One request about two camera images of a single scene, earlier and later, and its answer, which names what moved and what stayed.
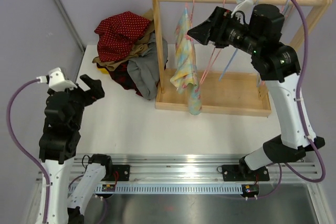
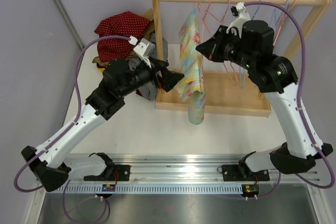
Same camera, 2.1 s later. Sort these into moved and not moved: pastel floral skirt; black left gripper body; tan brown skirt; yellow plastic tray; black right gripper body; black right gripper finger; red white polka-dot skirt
Moved: black right gripper body; black left gripper body; black right gripper finger; pastel floral skirt
Not moved: red white polka-dot skirt; yellow plastic tray; tan brown skirt
